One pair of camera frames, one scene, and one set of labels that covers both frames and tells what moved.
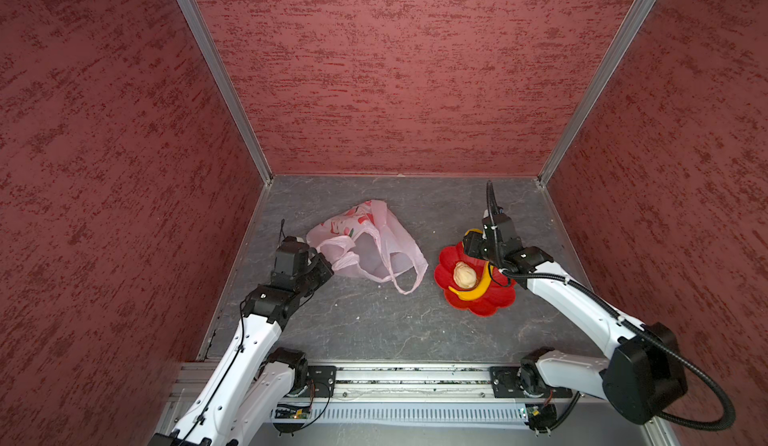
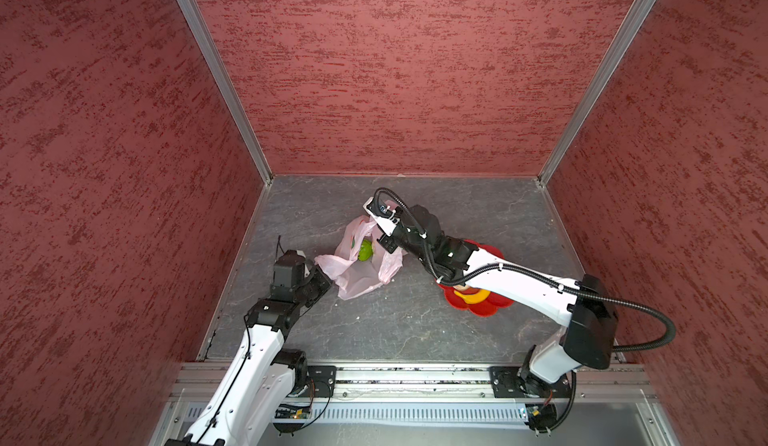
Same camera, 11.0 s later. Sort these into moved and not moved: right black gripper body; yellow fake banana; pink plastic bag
Moved: right black gripper body; pink plastic bag
Not moved: yellow fake banana
